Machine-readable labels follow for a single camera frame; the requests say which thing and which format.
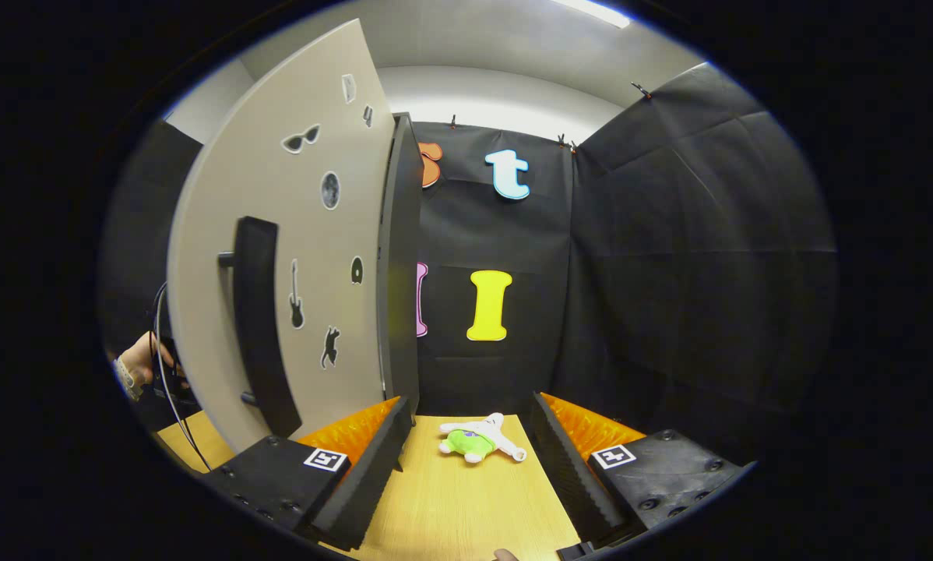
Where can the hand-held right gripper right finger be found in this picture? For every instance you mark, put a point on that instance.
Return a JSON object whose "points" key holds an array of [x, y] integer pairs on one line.
{"points": [[568, 467]]}

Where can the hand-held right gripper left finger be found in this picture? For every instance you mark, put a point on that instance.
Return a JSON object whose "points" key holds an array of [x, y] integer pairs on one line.
{"points": [[373, 467]]}

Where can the dark grey cabinet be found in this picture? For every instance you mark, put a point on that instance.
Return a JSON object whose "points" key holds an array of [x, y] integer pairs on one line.
{"points": [[400, 273]]}

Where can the beige cabinet door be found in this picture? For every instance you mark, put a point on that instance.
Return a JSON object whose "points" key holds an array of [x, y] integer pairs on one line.
{"points": [[318, 234]]}

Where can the white and green plush toy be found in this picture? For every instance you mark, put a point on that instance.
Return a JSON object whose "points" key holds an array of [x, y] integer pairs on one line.
{"points": [[474, 440]]}

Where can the black backdrop cloth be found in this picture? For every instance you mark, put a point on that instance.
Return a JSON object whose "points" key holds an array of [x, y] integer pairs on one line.
{"points": [[669, 273]]}

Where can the white wristband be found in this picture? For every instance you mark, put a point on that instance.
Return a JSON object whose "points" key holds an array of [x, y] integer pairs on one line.
{"points": [[128, 380]]}

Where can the long ceiling light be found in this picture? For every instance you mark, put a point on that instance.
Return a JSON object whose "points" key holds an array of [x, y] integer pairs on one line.
{"points": [[591, 12]]}

